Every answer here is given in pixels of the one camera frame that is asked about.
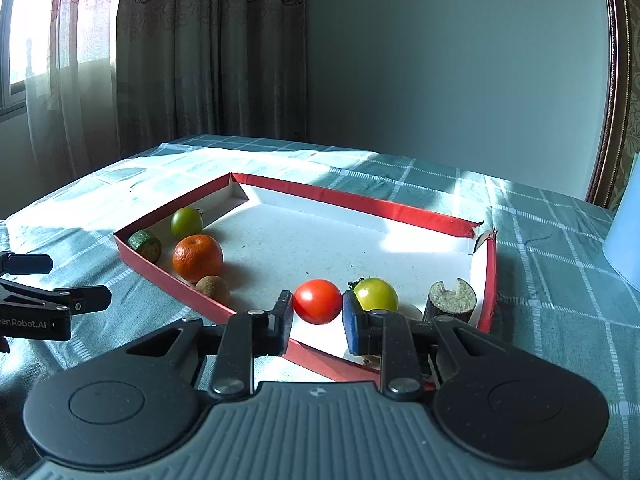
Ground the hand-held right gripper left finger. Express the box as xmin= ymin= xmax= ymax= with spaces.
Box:
xmin=127 ymin=290 xmax=295 ymax=401

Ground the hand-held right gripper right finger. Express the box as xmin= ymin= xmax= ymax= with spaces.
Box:
xmin=341 ymin=290 xmax=506 ymax=403

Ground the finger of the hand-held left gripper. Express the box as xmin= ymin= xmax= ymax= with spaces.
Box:
xmin=0 ymin=279 xmax=112 ymax=317
xmin=0 ymin=253 xmax=54 ymax=277

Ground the red tomato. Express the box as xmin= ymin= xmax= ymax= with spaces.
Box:
xmin=293 ymin=279 xmax=343 ymax=325

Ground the yellow-green tomato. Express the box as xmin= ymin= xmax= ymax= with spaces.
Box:
xmin=352 ymin=277 xmax=400 ymax=312

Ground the brown kiwi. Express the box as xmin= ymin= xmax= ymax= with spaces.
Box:
xmin=195 ymin=275 xmax=231 ymax=307

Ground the red cardboard box lid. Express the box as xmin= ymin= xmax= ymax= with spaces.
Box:
xmin=114 ymin=172 xmax=498 ymax=386

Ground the dark eggplant piece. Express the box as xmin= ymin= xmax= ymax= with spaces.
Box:
xmin=422 ymin=278 xmax=477 ymax=328

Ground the orange tangerine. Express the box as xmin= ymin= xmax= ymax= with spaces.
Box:
xmin=172 ymin=234 xmax=224 ymax=284

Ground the green tomato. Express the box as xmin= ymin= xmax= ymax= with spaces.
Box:
xmin=170 ymin=207 xmax=205 ymax=239

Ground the green cucumber piece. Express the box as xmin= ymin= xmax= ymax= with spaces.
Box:
xmin=127 ymin=230 xmax=163 ymax=264

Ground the green checked tablecloth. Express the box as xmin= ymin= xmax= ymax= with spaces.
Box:
xmin=0 ymin=134 xmax=640 ymax=480

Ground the window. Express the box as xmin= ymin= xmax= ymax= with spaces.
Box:
xmin=0 ymin=0 xmax=63 ymax=113

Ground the patterned beige curtain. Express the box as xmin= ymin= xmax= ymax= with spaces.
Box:
xmin=50 ymin=0 xmax=307 ymax=181

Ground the light blue kettle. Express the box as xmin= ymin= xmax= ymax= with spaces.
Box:
xmin=602 ymin=152 xmax=640 ymax=293

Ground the wooden-framed upholstered headboard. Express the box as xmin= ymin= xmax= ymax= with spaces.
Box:
xmin=585 ymin=0 xmax=640 ymax=211

